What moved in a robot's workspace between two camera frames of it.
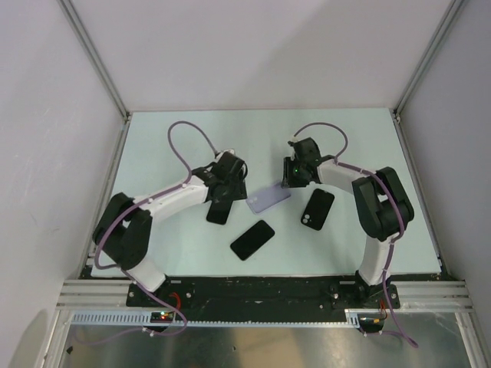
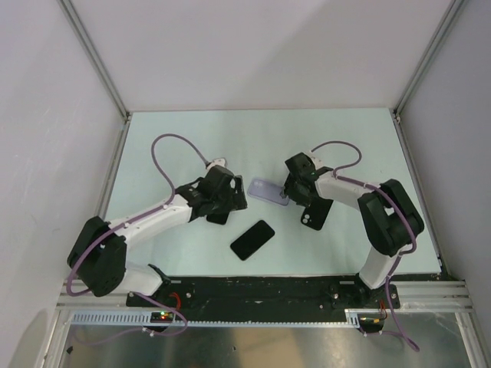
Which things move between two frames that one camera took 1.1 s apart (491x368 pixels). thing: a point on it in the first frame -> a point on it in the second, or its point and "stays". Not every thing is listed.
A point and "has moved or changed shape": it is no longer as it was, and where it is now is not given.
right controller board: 370,322 stays
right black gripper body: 294,176 -> 293,190
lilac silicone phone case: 268,198 has moved or changed shape
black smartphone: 252,239 stays
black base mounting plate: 302,296 stays
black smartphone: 219,211 stays
